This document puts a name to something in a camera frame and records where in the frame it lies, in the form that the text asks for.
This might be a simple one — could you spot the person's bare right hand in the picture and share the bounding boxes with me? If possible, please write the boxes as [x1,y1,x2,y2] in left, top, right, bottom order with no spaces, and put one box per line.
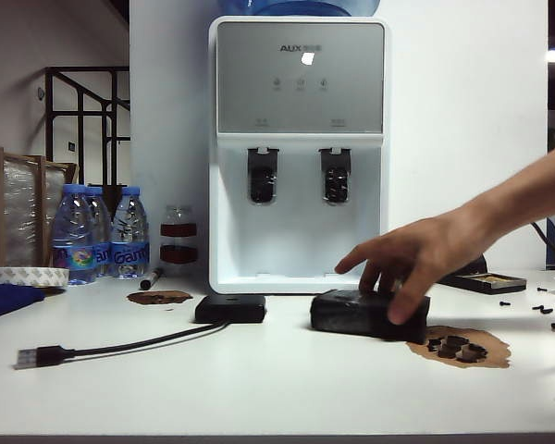
[335,213,497,327]

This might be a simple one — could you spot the black sponge block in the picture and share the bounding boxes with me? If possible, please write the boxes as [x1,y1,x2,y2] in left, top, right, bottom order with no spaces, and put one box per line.
[309,289,431,343]

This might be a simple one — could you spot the black USB hub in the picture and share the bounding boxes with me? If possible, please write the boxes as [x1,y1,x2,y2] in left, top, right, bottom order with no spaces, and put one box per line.
[193,295,267,324]

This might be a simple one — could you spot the black soldering iron stand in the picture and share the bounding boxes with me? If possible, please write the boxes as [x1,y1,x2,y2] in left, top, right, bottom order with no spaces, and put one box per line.
[437,253,528,295]

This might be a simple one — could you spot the white AUX water dispenser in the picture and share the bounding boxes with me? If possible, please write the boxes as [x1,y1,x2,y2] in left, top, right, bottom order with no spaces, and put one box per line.
[207,16,392,296]

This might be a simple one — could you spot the glass jar with red bands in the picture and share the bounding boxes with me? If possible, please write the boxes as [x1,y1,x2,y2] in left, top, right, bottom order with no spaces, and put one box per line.
[158,203,199,274]

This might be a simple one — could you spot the black marker pen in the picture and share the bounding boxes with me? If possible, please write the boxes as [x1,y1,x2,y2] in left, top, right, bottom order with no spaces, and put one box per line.
[138,266,164,291]

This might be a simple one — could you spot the right plastic water bottle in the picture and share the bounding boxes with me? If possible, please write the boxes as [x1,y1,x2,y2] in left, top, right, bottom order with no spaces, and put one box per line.
[108,185,150,278]

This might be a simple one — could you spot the clear plastic water bottle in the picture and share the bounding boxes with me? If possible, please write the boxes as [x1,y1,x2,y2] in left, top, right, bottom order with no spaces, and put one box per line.
[85,185,115,278]

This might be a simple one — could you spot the left plastic water bottle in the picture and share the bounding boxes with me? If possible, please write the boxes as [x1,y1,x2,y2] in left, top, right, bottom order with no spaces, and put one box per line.
[50,182,97,286]

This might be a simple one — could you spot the black metal stair railing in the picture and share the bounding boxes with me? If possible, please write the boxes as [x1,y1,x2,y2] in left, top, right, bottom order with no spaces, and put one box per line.
[43,66,131,189]

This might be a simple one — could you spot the white double-sided tape roll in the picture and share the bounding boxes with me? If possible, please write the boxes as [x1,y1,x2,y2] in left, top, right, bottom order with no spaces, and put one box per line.
[0,265,69,288]

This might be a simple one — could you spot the wooden crate with bubble wrap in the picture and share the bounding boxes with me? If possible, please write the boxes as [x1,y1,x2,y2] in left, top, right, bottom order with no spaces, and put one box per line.
[0,143,80,269]

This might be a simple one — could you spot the blue cloth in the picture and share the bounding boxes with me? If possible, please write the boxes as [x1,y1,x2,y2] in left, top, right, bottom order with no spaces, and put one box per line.
[0,284,46,324]

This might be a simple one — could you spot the black soldering iron cable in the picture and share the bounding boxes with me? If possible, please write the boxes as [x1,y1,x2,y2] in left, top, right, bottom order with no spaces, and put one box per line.
[530,220,555,267]

